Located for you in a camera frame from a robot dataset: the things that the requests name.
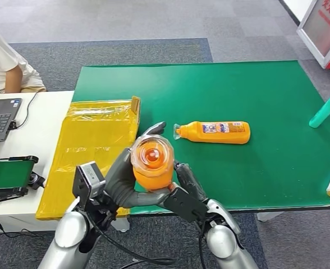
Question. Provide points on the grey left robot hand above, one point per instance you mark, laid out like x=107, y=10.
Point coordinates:
x=119, y=182

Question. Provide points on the person's forearm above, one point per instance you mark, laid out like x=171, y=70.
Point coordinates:
x=13, y=80

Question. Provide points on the red and white sign board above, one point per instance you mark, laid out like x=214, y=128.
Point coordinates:
x=322, y=29

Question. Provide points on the orange detergent bottle, small-print label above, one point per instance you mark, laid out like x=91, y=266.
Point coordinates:
x=215, y=134

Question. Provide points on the orange detergent bottle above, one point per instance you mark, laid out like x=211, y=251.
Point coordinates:
x=153, y=163
x=215, y=134

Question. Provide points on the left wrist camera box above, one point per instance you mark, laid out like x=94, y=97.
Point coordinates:
x=90, y=178

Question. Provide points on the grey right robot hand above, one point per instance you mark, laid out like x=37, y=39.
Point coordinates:
x=188, y=178

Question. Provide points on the yellow plastic-wrapped cardboard sheet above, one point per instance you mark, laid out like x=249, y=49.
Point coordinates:
x=83, y=156

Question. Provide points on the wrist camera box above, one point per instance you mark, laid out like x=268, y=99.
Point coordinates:
x=184, y=204
x=90, y=178

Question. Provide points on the teal plastic bottle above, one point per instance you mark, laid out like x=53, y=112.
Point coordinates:
x=326, y=110

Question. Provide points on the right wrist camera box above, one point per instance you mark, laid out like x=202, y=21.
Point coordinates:
x=184, y=204

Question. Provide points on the small green belt conveyor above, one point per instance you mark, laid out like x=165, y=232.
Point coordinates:
x=11, y=174

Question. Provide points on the white table leg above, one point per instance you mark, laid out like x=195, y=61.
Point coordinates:
x=268, y=216
x=119, y=224

